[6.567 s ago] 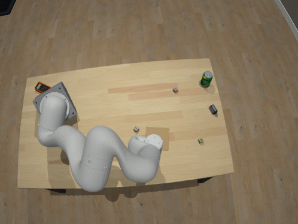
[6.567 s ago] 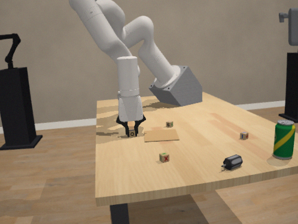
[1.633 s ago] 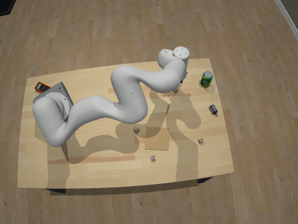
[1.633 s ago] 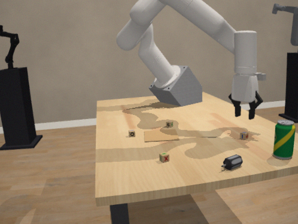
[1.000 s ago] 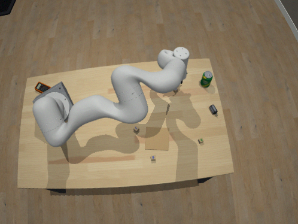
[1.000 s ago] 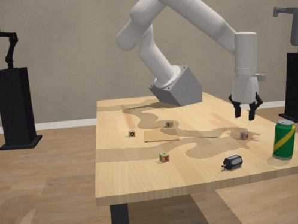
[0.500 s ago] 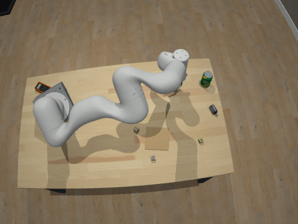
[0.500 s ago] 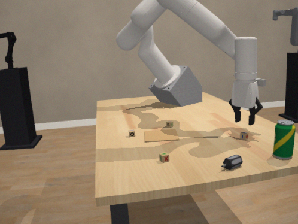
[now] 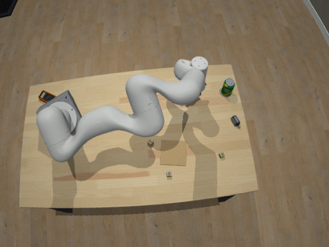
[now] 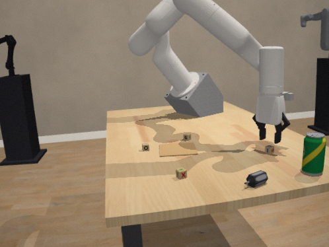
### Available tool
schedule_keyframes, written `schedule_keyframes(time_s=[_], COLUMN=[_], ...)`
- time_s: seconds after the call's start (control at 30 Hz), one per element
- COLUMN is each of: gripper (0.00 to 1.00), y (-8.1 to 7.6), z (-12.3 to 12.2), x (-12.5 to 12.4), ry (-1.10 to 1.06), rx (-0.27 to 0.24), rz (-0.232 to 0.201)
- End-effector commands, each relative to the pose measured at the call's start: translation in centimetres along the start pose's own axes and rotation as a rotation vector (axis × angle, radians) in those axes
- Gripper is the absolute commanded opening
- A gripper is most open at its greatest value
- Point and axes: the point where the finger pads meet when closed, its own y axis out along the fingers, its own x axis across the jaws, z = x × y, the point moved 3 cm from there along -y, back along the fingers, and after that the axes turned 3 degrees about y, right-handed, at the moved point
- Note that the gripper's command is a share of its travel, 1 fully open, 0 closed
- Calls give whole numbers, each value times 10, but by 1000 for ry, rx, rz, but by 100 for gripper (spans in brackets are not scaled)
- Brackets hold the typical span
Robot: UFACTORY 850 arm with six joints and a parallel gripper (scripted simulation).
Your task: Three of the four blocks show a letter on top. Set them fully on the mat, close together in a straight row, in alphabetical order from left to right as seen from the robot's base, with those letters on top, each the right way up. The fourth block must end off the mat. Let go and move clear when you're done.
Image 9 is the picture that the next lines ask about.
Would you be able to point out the green soda can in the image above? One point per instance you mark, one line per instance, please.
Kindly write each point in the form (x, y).
(228, 87)

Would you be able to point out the orange and black multimeter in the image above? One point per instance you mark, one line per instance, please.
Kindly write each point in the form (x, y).
(46, 96)

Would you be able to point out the tan square mat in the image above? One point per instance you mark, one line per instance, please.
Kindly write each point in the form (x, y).
(173, 152)

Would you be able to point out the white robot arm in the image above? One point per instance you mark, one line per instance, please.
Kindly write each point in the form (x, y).
(147, 119)

